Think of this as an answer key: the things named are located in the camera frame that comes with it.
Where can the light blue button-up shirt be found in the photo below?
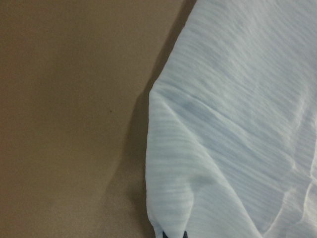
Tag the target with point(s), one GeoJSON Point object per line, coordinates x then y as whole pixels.
{"type": "Point", "coordinates": [232, 138]}

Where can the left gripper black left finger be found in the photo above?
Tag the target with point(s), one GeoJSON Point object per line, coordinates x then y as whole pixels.
{"type": "Point", "coordinates": [165, 235]}

